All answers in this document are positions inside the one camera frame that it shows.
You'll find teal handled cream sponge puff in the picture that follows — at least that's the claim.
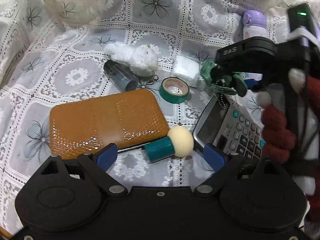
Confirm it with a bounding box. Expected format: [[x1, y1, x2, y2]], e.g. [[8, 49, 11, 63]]
[[144, 126, 194, 163]]

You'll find green plush keychain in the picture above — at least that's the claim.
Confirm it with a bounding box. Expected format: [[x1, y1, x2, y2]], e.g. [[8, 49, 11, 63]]
[[200, 60, 248, 97]]

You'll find grey desk calculator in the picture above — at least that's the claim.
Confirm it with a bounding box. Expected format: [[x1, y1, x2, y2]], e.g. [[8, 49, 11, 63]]
[[193, 96, 265, 159]]

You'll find green tape roll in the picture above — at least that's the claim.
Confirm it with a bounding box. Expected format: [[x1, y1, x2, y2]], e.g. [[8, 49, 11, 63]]
[[159, 77, 190, 104]]

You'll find white plush keychain toy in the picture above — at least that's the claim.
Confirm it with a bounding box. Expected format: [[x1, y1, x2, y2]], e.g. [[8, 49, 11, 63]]
[[104, 41, 158, 77]]

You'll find brown leather wallet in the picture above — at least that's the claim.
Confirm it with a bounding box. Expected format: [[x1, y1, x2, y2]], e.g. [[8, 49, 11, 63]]
[[49, 89, 169, 159]]

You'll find dark cylindrical tube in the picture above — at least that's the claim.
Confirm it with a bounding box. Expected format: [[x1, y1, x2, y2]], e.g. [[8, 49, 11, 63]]
[[104, 60, 139, 92]]

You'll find purple thermos bottle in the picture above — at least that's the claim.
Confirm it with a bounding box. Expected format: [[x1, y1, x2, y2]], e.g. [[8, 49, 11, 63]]
[[242, 10, 267, 39]]

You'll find white and grey lace cloth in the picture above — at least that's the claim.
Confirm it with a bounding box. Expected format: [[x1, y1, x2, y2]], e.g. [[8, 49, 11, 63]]
[[0, 0, 320, 235]]

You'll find clear packet of white pads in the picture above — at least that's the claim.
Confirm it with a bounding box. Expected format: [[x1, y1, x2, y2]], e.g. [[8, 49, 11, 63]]
[[171, 55, 200, 88]]

